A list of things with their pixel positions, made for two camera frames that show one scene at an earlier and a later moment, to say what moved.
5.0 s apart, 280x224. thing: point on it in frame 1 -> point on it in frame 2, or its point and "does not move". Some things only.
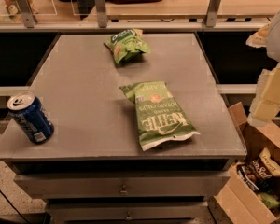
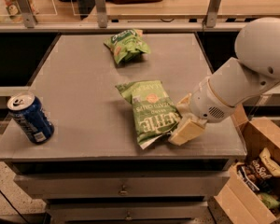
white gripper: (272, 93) -> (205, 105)
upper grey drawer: (123, 184) does not move
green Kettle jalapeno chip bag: (158, 118) does not move
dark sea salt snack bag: (256, 174) does not move
